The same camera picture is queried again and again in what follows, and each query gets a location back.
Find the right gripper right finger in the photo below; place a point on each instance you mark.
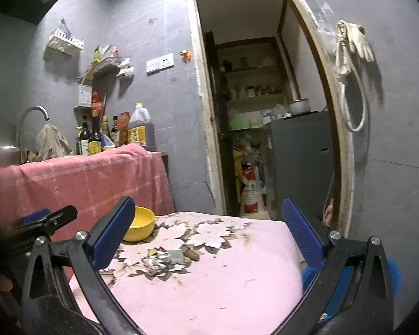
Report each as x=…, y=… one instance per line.
x=368, y=307

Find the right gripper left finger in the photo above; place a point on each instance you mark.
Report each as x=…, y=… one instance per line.
x=48, y=305

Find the silver foil trash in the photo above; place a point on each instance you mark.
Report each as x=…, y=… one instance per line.
x=158, y=263

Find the pale green paper scrap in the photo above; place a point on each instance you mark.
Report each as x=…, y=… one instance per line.
x=176, y=256

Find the brown vegetable peel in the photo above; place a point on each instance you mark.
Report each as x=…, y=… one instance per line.
x=191, y=254

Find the blue plastic basin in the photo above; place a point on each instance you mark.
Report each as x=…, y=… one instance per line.
x=343, y=286

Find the yellow plastic bowl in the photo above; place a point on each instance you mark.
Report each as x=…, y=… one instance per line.
x=142, y=225

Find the pink checked towel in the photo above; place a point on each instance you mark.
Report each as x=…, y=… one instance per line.
x=92, y=184

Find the beige rag at sink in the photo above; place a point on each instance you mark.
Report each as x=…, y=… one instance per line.
x=51, y=143

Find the dark sauce bottle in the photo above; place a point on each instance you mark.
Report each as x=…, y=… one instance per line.
x=94, y=143

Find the chrome sink faucet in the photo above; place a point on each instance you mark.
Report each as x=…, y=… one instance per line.
x=27, y=128

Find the pink floral table cloth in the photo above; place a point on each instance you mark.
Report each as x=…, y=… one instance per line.
x=246, y=282

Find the grey refrigerator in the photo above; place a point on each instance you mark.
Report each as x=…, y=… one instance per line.
x=298, y=162

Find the red white sack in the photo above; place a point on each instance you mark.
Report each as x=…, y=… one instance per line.
x=252, y=199

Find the large oil jug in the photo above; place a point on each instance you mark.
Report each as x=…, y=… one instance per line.
x=141, y=129

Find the metal pot on fridge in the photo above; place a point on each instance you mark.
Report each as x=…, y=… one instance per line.
x=299, y=106

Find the green plastic box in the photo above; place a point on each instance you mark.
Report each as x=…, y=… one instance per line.
x=238, y=124

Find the cream rubber gloves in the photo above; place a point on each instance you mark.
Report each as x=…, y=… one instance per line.
x=351, y=39

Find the white wire basket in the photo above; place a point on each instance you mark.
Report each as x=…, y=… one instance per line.
x=61, y=39

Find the wall shelf with packets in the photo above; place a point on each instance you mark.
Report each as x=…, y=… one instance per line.
x=107, y=60

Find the white wall switch plate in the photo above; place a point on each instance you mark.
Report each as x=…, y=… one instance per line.
x=160, y=63

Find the orange wall hook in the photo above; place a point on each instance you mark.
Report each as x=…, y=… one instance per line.
x=186, y=56

